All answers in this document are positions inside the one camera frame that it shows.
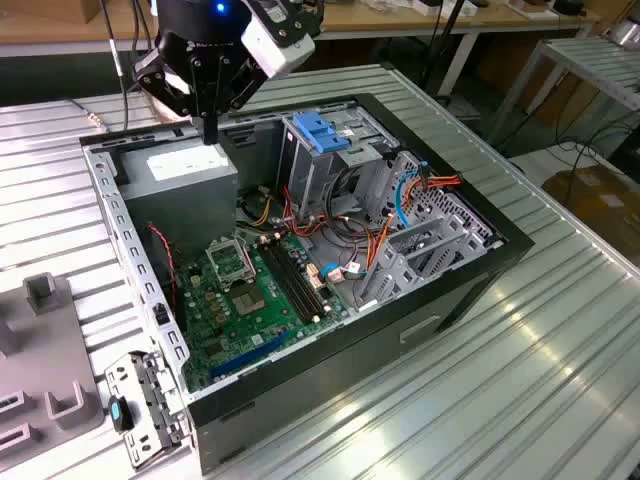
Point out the small metal slat table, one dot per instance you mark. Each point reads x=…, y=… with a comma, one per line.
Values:
x=590, y=65

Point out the green motherboard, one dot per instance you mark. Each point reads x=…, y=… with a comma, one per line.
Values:
x=225, y=340

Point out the blue plastic drive latch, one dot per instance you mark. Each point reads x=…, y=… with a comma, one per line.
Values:
x=315, y=130

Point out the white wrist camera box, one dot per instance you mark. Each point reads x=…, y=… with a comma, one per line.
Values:
x=275, y=47

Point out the black RAM slot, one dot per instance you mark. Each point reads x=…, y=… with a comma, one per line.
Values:
x=299, y=280
x=282, y=280

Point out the grey metal disk bay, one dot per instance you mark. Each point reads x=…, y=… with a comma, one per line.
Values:
x=400, y=277

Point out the CPU socket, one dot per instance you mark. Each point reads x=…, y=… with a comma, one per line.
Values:
x=247, y=300

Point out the grey optical drive cage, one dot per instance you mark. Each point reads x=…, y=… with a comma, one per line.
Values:
x=310, y=180

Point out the brown cardboard box on floor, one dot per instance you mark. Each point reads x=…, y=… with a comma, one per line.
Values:
x=600, y=200

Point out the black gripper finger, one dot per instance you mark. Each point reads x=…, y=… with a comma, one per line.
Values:
x=162, y=75
x=247, y=80

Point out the black latch with blue tab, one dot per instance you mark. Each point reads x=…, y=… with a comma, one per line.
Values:
x=117, y=412

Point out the grey power supply unit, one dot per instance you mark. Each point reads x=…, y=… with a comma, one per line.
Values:
x=180, y=210

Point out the black open PC case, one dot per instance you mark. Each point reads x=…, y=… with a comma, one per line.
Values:
x=325, y=370

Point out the grey parts rack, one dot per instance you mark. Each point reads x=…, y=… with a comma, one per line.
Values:
x=45, y=350

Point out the wooden desk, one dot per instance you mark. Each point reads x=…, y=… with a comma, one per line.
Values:
x=350, y=17

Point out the white box on desk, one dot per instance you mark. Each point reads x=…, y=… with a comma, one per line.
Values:
x=430, y=7

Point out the blue expansion slot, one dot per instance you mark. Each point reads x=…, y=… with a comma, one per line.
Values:
x=250, y=356

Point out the metal expansion bracket plate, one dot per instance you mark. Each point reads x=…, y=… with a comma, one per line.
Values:
x=122, y=375

